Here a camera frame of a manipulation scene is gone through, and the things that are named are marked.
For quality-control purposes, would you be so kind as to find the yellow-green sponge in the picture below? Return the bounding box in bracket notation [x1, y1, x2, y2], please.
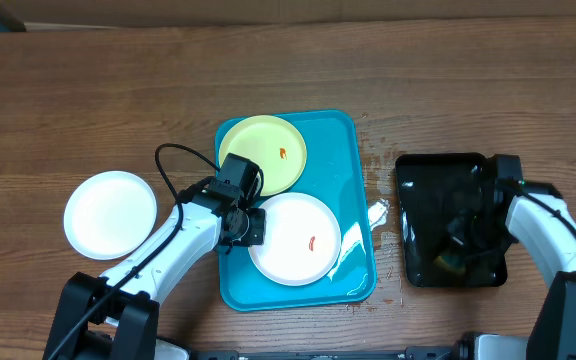
[433, 252, 466, 276]

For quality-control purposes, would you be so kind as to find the white plate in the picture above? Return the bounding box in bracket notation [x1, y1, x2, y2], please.
[249, 192, 342, 286]
[63, 171, 157, 260]

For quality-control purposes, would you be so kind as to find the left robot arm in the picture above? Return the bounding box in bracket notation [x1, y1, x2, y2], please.
[44, 177, 265, 359]

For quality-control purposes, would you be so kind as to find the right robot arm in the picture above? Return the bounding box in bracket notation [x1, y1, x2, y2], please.
[435, 177, 576, 359]

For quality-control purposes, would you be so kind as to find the black water tray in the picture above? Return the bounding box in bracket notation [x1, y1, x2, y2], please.
[394, 153, 508, 288]

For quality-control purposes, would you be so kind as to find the teal plastic tray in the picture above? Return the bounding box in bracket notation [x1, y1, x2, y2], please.
[215, 110, 377, 311]

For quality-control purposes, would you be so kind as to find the yellow-green plastic plate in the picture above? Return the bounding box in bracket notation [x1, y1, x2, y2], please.
[218, 115, 307, 196]

